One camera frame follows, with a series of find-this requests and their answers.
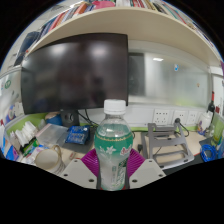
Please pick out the green-labelled clear drink bottle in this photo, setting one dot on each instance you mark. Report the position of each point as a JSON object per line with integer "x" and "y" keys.
{"x": 113, "y": 140}

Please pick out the stack of white napkins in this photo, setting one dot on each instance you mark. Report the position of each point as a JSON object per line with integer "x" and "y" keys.
{"x": 26, "y": 133}

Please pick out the translucent green container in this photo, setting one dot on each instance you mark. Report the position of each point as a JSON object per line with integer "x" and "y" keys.
{"x": 218, "y": 126}

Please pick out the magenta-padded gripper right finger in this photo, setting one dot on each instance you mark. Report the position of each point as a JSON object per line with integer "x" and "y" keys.
{"x": 146, "y": 171}

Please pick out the white wall power outlet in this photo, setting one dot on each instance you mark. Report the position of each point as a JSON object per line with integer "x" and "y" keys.
{"x": 161, "y": 117}
{"x": 180, "y": 117}
{"x": 194, "y": 117}

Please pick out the clear plastic box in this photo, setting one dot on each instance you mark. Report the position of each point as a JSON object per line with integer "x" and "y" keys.
{"x": 51, "y": 133}

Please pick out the black computer monitor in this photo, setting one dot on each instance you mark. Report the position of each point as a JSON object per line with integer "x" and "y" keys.
{"x": 75, "y": 73}

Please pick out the dark wine bottle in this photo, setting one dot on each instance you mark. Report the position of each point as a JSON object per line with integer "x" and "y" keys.
{"x": 211, "y": 105}

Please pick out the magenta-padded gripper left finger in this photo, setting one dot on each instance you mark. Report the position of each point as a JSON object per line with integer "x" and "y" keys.
{"x": 78, "y": 171}

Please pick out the black desk mat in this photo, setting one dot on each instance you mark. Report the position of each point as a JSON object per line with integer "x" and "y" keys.
{"x": 186, "y": 164}

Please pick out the grey metal laptop stand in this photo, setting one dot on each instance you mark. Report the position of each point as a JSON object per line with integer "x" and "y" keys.
{"x": 168, "y": 146}

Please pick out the wall shelf with books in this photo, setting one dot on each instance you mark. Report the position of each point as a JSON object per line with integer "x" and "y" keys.
{"x": 133, "y": 23}

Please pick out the blue snack packet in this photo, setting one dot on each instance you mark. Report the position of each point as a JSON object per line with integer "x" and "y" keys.
{"x": 77, "y": 134}

